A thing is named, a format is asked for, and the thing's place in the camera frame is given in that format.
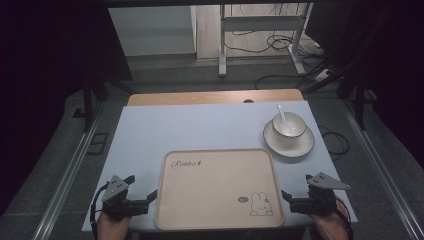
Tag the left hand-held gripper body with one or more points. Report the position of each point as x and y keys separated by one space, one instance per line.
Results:
x=115 y=191

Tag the white metal stand frame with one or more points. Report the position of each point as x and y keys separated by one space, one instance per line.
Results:
x=222 y=50

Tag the white bowl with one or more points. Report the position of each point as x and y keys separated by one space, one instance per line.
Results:
x=295 y=128

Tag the white panel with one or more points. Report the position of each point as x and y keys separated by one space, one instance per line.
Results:
x=153 y=30

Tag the white power strip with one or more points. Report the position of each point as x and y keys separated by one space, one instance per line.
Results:
x=321 y=75

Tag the pale blue table mat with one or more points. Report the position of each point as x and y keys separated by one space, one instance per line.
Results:
x=200 y=126

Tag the black metal stand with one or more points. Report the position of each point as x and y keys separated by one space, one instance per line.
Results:
x=359 y=100
x=87 y=100

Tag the person's left hand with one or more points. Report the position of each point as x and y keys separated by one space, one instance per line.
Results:
x=111 y=228

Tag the beige tray with rabbit print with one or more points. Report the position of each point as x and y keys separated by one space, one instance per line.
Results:
x=213 y=193

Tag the white saucer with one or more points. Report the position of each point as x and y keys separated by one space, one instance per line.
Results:
x=293 y=148

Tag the black floor frame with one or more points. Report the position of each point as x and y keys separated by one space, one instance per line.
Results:
x=98 y=143

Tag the white spoon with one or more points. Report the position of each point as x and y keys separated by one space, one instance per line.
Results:
x=283 y=116

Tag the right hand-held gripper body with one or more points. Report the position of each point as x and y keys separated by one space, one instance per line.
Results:
x=316 y=201

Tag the person's right hand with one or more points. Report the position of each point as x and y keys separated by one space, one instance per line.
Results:
x=330 y=226

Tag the aluminium floor rail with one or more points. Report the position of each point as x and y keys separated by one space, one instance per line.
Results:
x=66 y=180
x=383 y=173

